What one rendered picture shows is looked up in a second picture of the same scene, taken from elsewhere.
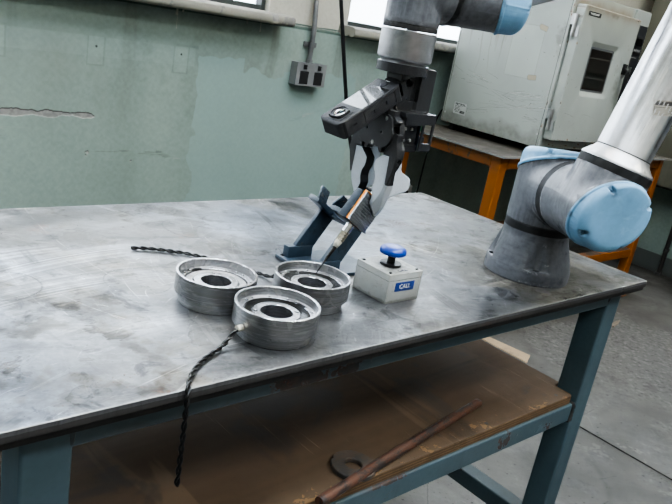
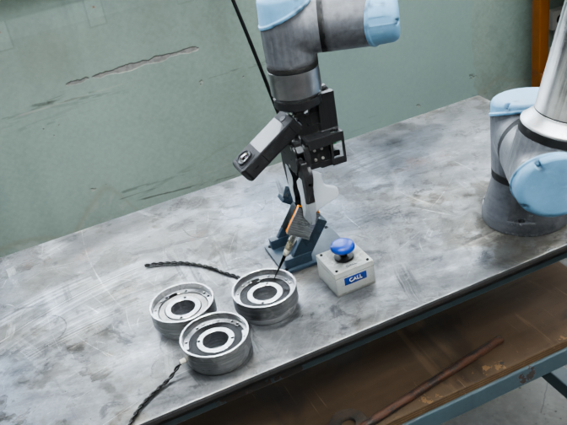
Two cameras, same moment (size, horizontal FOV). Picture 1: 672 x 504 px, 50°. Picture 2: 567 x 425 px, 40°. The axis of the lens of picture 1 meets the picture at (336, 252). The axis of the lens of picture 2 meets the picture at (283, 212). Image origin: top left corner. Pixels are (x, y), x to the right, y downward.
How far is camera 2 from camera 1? 0.60 m
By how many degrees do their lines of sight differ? 26
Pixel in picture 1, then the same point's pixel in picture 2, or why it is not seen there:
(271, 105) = not seen: outside the picture
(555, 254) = not seen: hidden behind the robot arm
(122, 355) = (96, 397)
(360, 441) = (365, 395)
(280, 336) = (209, 368)
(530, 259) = (512, 211)
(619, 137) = (546, 104)
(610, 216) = (546, 188)
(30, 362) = (35, 413)
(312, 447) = (320, 406)
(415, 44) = (292, 86)
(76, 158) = (193, 89)
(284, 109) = not seen: outside the picture
